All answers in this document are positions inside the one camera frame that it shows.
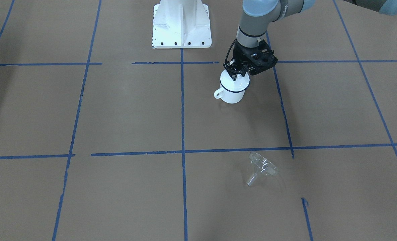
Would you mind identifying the white enamel mug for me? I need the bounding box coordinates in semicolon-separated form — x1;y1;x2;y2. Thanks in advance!
214;75;250;104

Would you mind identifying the white mug lid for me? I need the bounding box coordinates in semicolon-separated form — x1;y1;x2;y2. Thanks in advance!
220;70;250;93

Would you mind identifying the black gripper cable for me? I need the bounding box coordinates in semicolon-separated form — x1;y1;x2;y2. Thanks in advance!
225;39;237;67

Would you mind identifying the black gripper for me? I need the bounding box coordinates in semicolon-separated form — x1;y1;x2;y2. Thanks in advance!
223;39;260;81

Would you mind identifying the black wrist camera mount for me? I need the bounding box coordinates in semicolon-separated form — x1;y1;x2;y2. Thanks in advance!
246;40;278;75

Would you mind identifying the white pedestal column base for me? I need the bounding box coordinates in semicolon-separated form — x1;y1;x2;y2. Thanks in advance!
152;0;212;49

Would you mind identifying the clear plastic funnel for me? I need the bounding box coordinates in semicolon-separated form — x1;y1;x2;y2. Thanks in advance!
246;152;279;186

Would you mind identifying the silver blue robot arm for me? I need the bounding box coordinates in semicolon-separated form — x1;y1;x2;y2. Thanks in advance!
223;0;315;79

